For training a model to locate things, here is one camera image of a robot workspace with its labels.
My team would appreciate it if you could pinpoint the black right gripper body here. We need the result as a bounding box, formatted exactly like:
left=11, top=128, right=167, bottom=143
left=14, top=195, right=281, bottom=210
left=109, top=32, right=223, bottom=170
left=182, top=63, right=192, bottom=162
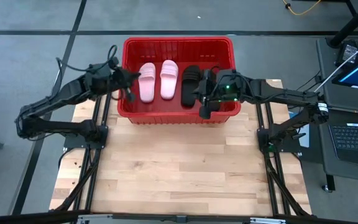
left=211, top=68, right=248, bottom=103

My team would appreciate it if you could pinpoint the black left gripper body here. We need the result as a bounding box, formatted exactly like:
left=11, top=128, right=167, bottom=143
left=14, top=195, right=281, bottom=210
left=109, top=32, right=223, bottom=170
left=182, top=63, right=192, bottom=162
left=112, top=67, right=133, bottom=93

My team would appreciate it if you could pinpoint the white slide sandal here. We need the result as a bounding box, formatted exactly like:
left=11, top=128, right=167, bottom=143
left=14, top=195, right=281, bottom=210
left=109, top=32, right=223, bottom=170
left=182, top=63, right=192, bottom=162
left=137, top=62, right=157, bottom=103

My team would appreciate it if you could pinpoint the pink slide sandal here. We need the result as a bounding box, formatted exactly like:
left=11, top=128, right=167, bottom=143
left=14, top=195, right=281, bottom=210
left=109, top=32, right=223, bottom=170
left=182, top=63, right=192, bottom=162
left=160, top=59, right=179, bottom=101

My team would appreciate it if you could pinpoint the red plastic bin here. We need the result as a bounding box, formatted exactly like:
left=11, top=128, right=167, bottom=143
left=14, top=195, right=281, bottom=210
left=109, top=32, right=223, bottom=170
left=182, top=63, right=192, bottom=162
left=117, top=36, right=242, bottom=125

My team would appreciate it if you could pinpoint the blue and white paper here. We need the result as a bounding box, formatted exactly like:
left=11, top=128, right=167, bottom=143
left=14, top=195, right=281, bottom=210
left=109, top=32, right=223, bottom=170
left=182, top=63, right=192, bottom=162
left=289, top=111, right=311, bottom=149

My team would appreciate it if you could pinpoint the dark computer desk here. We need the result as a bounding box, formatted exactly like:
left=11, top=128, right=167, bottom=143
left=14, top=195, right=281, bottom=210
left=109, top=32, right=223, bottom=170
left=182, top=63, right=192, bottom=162
left=315, top=36, right=358, bottom=184

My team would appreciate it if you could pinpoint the black crossbar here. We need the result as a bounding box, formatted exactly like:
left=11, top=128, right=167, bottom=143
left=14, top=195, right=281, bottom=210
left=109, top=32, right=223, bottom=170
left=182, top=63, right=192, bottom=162
left=0, top=210, right=358, bottom=224

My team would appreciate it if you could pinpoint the black power brick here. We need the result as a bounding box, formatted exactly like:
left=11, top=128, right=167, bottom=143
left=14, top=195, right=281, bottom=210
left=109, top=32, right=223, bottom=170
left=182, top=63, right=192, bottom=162
left=336, top=40, right=358, bottom=65

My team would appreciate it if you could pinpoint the black laptop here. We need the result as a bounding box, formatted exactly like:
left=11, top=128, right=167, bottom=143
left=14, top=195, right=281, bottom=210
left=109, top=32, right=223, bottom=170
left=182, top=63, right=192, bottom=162
left=327, top=108, right=358, bottom=169

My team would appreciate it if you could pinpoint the black metal stand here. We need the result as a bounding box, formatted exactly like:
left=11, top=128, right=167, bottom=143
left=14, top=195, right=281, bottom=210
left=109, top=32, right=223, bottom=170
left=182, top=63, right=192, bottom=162
left=329, top=0, right=358, bottom=48

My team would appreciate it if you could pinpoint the black aluminium table rail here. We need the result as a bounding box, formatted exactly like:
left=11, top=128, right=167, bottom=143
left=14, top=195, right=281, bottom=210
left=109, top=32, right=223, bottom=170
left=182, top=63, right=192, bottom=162
left=255, top=102, right=311, bottom=216
left=50, top=91, right=111, bottom=215

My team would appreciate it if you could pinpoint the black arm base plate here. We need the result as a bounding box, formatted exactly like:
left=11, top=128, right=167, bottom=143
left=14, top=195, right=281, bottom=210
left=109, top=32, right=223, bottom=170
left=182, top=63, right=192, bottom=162
left=257, top=127, right=303, bottom=153
left=63, top=124, right=109, bottom=149

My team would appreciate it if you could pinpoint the yellow cable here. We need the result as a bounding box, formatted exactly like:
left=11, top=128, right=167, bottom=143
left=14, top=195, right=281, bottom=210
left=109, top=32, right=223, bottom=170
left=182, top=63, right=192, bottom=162
left=282, top=0, right=322, bottom=16

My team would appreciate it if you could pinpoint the white cable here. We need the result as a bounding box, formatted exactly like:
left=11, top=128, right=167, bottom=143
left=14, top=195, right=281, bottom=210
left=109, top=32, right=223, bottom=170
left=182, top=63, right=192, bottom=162
left=314, top=35, right=358, bottom=93

